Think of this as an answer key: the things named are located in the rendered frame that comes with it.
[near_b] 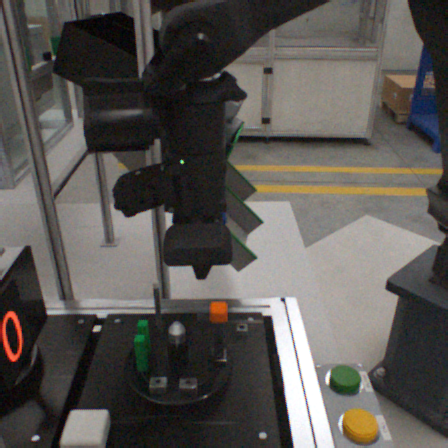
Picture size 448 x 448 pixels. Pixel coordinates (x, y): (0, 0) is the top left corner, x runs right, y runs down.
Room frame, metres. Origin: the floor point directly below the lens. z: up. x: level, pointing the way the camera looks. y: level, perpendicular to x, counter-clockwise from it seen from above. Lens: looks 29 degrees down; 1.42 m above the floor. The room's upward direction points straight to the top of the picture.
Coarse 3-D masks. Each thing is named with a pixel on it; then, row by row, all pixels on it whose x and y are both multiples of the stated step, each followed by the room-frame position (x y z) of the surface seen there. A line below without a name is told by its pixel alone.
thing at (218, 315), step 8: (216, 304) 0.43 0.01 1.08; (224, 304) 0.43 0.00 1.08; (216, 312) 0.42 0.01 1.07; (224, 312) 0.42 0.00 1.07; (200, 320) 0.42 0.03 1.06; (208, 320) 0.42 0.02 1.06; (216, 320) 0.42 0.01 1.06; (224, 320) 0.42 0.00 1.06; (216, 328) 0.42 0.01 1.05; (216, 336) 0.42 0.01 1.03; (216, 344) 0.42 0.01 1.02; (216, 352) 0.42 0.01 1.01
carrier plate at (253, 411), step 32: (128, 320) 0.53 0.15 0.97; (192, 320) 0.53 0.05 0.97; (256, 320) 0.53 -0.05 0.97; (96, 352) 0.46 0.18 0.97; (128, 352) 0.46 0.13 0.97; (256, 352) 0.46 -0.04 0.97; (96, 384) 0.40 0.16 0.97; (256, 384) 0.40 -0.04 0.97; (128, 416) 0.36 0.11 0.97; (160, 416) 0.36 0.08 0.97; (192, 416) 0.36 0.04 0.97; (224, 416) 0.36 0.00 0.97; (256, 416) 0.36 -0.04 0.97
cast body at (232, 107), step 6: (228, 102) 0.69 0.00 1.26; (234, 102) 0.69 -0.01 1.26; (240, 102) 0.71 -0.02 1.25; (228, 108) 0.69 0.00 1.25; (234, 108) 0.69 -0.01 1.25; (228, 114) 0.69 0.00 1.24; (234, 114) 0.69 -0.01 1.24; (228, 120) 0.69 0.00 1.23; (234, 120) 0.71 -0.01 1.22; (240, 120) 0.72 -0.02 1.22; (228, 126) 0.69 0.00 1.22; (234, 126) 0.69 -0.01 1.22; (228, 132) 0.69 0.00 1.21; (234, 132) 0.69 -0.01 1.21; (228, 138) 0.69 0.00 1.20
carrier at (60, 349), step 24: (48, 336) 0.49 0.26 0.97; (72, 336) 0.49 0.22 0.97; (48, 360) 0.44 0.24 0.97; (72, 360) 0.44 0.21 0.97; (24, 384) 0.39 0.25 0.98; (48, 384) 0.40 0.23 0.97; (72, 384) 0.40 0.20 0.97; (24, 408) 0.37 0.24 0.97; (48, 408) 0.37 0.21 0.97; (0, 432) 0.33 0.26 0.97; (24, 432) 0.33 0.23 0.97; (48, 432) 0.33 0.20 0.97
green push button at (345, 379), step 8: (336, 368) 0.43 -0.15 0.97; (344, 368) 0.43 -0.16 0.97; (352, 368) 0.43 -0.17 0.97; (336, 376) 0.42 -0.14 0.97; (344, 376) 0.42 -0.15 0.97; (352, 376) 0.42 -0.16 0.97; (360, 376) 0.42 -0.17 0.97; (336, 384) 0.40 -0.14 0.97; (344, 384) 0.40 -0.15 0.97; (352, 384) 0.40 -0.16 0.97; (344, 392) 0.40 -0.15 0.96; (352, 392) 0.40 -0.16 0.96
